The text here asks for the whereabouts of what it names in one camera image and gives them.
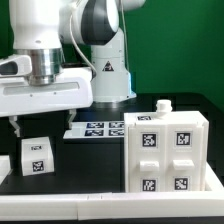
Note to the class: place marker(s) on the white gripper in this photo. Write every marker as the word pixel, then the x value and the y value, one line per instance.
pixel 71 90

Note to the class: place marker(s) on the white wedge cabinet top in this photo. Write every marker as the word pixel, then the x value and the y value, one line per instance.
pixel 36 156

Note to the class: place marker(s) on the white cabinet body box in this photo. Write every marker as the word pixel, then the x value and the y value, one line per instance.
pixel 165 116

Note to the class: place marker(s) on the white cabinet door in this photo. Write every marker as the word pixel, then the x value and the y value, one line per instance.
pixel 184 158
pixel 146 159

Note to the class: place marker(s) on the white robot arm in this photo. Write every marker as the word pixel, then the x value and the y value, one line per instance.
pixel 68 54

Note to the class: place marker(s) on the white marker plate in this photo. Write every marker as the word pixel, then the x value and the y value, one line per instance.
pixel 95 129

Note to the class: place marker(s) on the white obstacle fence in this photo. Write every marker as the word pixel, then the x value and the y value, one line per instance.
pixel 207 203

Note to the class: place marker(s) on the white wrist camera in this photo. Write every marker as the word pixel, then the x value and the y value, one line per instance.
pixel 15 65

